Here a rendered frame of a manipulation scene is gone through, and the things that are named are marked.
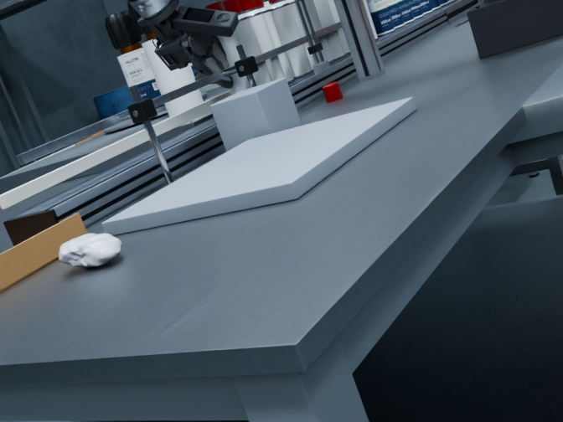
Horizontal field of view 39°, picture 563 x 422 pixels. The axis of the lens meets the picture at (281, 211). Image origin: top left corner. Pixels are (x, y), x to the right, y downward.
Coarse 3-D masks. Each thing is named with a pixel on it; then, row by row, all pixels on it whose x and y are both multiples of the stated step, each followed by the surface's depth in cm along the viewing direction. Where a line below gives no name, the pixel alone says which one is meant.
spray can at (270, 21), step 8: (256, 0) 166; (256, 8) 166; (264, 8) 166; (264, 16) 166; (272, 24) 167; (272, 32) 167; (272, 40) 167; (280, 40) 168; (280, 56) 168; (288, 64) 170; (288, 72) 169; (288, 80) 169
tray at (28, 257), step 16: (64, 224) 100; (80, 224) 103; (32, 240) 96; (48, 240) 98; (64, 240) 100; (0, 256) 92; (16, 256) 94; (32, 256) 96; (48, 256) 98; (0, 272) 92; (16, 272) 94; (32, 272) 95; (0, 288) 92
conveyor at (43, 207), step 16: (192, 128) 149; (208, 128) 141; (160, 144) 141; (176, 144) 133; (128, 160) 134; (144, 160) 127; (96, 176) 127; (112, 176) 120; (64, 192) 121; (80, 192) 115; (32, 208) 115; (48, 208) 110
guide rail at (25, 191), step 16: (224, 96) 158; (192, 112) 149; (160, 128) 142; (112, 144) 132; (128, 144) 135; (80, 160) 125; (96, 160) 128; (48, 176) 120; (64, 176) 122; (16, 192) 115; (32, 192) 117
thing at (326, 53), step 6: (306, 0) 180; (312, 0) 182; (312, 6) 181; (312, 12) 181; (312, 18) 181; (318, 18) 183; (312, 24) 181; (318, 24) 182; (324, 36) 184; (318, 42) 182; (324, 42) 183; (324, 48) 183; (324, 54) 183; (330, 54) 184; (324, 60) 183; (330, 60) 184
